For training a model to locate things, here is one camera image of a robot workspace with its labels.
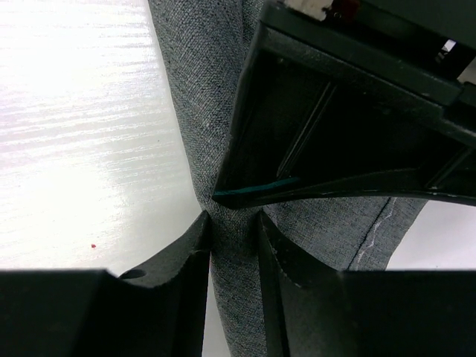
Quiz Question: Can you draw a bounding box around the grey cloth napkin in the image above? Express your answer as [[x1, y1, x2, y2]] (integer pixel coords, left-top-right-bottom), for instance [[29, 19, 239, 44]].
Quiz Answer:
[[149, 1, 425, 356]]

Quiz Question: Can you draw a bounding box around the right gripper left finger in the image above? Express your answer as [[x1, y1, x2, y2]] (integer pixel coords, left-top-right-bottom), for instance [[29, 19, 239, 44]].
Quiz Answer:
[[1, 212, 211, 356]]

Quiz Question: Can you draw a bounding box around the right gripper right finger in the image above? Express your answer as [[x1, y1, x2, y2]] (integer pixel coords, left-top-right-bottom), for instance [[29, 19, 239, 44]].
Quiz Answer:
[[256, 213, 475, 356]]

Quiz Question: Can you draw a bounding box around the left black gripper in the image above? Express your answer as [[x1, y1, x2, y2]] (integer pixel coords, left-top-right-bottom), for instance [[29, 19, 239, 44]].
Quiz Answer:
[[212, 1, 475, 209]]

